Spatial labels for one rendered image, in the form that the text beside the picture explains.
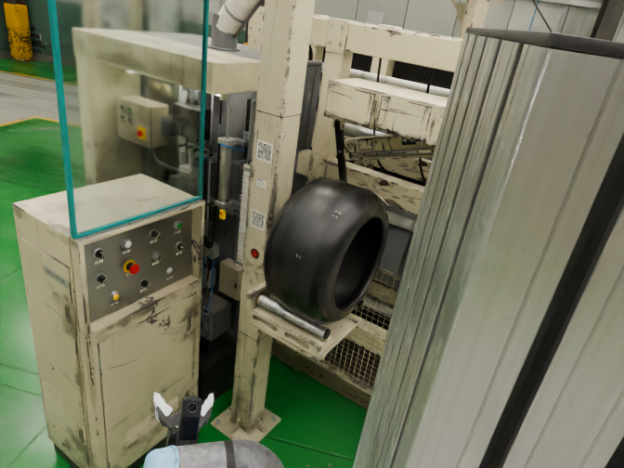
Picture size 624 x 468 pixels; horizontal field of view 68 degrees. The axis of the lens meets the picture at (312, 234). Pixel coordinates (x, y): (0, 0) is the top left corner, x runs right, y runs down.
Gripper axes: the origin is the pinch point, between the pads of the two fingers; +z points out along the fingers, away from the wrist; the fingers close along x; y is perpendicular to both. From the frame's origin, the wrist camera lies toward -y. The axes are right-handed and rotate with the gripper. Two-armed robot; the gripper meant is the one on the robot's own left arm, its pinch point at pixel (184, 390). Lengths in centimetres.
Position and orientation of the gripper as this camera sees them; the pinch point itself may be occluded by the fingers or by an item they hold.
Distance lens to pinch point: 136.0
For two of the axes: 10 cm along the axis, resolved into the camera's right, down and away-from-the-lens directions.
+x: 9.3, 1.3, 3.3
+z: -2.4, -4.5, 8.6
